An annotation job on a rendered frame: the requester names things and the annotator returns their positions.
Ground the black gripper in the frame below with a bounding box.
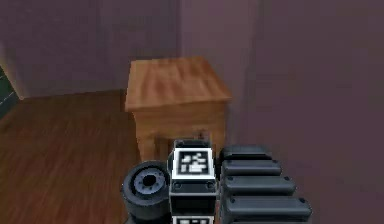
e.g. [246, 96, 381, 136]
[121, 160, 172, 224]

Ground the brown wooden side table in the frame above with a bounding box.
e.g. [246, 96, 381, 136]
[124, 55, 233, 163]

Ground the dark green door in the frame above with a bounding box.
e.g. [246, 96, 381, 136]
[0, 65, 21, 120]

